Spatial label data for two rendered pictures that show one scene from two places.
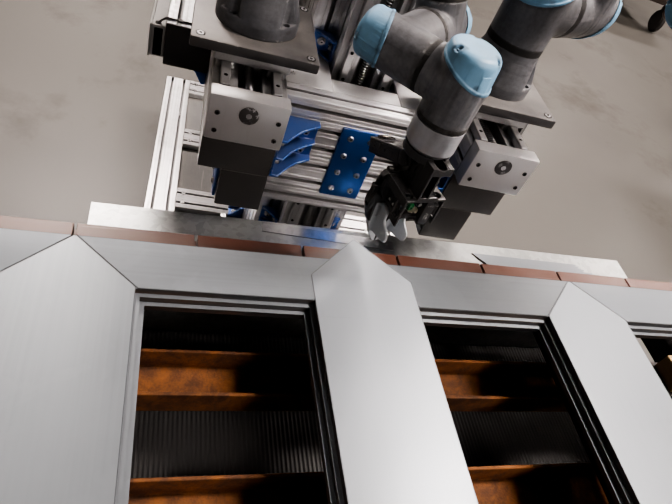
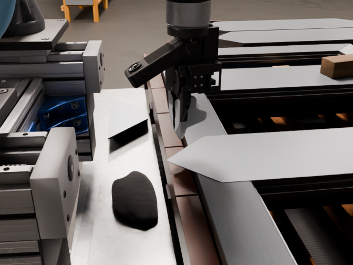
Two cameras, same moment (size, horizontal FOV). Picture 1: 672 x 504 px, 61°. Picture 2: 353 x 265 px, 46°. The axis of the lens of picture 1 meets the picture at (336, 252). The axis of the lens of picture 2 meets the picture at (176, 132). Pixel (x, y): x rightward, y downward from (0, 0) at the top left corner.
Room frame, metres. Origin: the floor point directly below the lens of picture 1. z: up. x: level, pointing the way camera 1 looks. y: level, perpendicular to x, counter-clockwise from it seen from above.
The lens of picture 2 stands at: (0.51, 0.62, 1.25)
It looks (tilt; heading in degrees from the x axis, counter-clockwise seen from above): 27 degrees down; 289
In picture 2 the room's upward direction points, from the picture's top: straight up
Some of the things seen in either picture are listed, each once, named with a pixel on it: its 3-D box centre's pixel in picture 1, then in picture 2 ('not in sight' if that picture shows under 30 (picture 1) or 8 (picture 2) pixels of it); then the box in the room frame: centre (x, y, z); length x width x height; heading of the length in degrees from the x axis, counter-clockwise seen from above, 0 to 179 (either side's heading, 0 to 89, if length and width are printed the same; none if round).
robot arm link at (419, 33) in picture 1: (403, 44); not in sight; (0.77, 0.03, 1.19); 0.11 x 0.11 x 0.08; 73
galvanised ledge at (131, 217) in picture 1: (403, 273); (121, 185); (0.93, -0.16, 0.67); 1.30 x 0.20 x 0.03; 117
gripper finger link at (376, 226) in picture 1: (379, 227); (191, 117); (0.72, -0.05, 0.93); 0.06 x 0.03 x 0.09; 40
